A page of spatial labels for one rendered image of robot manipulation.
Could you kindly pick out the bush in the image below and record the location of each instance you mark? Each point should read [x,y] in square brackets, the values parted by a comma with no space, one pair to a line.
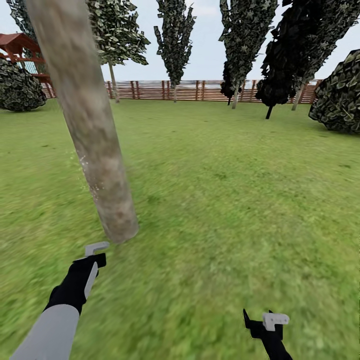
[338,97]
[19,88]

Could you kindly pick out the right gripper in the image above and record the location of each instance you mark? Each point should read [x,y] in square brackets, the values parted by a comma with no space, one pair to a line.
[258,331]

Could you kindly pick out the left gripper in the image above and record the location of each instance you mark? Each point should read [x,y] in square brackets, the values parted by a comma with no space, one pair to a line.
[100,259]

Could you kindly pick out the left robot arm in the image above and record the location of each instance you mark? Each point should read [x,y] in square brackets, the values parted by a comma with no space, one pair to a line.
[52,336]

